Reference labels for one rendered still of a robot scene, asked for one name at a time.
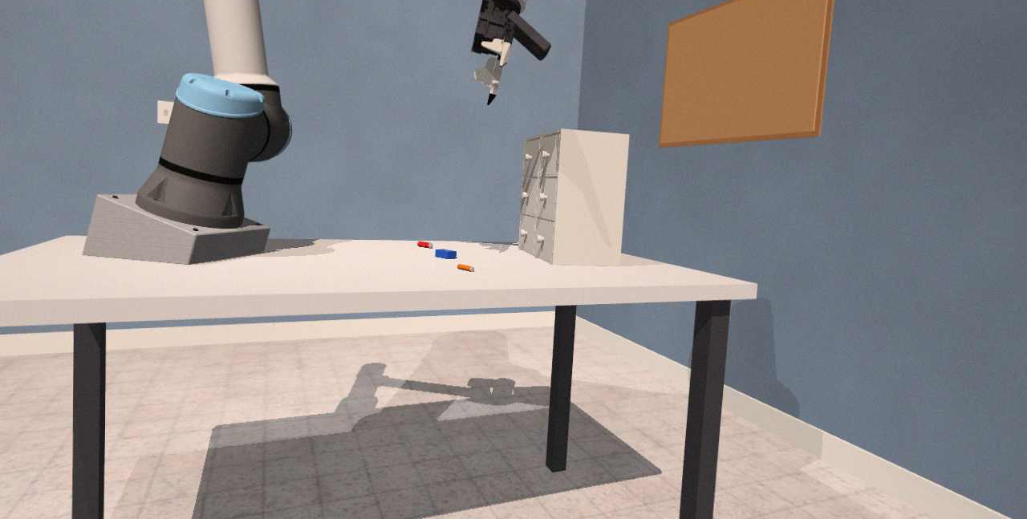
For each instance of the beige chest of drawers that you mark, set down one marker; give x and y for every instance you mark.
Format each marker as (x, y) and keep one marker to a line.
(591, 184)

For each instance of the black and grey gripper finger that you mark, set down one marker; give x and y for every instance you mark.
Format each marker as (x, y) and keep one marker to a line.
(502, 47)
(490, 78)

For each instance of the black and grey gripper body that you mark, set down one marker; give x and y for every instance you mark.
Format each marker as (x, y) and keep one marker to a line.
(490, 27)

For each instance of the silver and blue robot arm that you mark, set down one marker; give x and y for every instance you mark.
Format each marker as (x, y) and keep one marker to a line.
(217, 123)

